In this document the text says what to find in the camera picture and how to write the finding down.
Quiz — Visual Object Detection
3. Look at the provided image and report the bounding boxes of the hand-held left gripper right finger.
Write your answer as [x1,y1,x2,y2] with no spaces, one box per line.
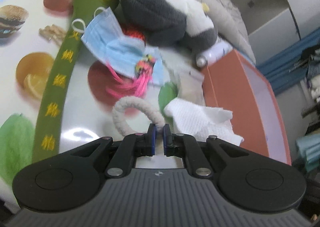
[163,125,248,179]

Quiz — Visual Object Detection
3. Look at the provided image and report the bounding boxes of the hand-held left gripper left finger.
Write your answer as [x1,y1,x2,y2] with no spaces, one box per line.
[72,123,157,178]

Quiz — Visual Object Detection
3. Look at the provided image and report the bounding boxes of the white paper tissue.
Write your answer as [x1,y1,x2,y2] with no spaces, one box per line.
[164,98,245,146]

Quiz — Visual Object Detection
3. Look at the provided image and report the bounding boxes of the white braided rope ring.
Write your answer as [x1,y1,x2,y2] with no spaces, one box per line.
[112,97,167,138]

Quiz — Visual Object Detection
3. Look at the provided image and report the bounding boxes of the pink tassel ornament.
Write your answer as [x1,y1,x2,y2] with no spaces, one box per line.
[106,54,157,98]

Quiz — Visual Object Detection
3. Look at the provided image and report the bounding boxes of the orange cardboard box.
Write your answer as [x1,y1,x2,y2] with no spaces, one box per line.
[201,49,292,165]

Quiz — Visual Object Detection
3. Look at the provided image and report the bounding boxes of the red gold packet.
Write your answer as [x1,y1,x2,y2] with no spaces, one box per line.
[124,26,146,43]

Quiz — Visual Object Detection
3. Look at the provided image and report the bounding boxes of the blue face mask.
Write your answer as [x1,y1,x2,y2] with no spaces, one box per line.
[72,7,163,85]

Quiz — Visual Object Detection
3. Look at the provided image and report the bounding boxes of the fruit printed mat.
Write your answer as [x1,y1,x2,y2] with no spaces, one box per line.
[0,0,205,187]

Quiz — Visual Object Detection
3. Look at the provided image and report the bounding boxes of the white spray bottle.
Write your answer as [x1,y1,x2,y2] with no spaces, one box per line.
[196,41,233,68]

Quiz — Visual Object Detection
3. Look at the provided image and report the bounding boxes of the green sash with yellow letters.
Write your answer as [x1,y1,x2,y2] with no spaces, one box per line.
[32,0,121,165]

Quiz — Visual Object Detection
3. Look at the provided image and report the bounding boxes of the grey white penguin plush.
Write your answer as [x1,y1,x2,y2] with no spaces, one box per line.
[107,0,218,55]

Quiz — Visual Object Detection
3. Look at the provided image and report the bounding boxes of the grey duvet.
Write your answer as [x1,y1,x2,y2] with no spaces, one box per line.
[160,0,256,64]

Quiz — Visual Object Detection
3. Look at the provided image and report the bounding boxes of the blue curtain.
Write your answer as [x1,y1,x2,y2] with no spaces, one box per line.
[257,27,320,94]

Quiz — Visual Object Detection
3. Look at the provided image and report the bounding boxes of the white cabinet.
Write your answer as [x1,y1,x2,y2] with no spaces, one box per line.
[229,0,320,65]

